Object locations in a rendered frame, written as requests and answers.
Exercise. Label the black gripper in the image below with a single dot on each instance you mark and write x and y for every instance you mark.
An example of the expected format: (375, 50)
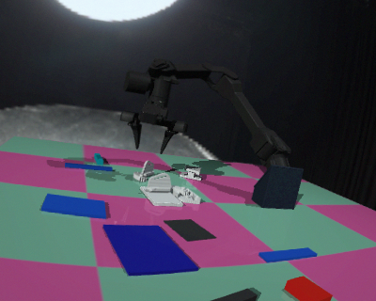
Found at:
(174, 126)

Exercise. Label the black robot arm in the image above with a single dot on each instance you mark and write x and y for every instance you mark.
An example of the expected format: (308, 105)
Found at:
(270, 149)

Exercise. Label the red flat block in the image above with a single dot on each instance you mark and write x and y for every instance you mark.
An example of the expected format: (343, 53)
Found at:
(306, 290)

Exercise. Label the small black bar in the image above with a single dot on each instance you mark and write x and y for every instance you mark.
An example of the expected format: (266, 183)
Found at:
(245, 295)

